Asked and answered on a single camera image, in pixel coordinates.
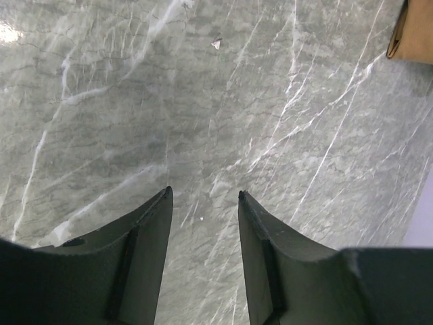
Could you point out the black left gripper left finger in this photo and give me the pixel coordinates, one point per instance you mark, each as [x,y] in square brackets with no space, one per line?
[111,275]

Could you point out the mustard garment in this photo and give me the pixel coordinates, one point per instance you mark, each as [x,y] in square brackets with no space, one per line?
[411,39]

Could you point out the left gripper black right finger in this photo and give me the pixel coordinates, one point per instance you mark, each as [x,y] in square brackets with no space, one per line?
[291,279]

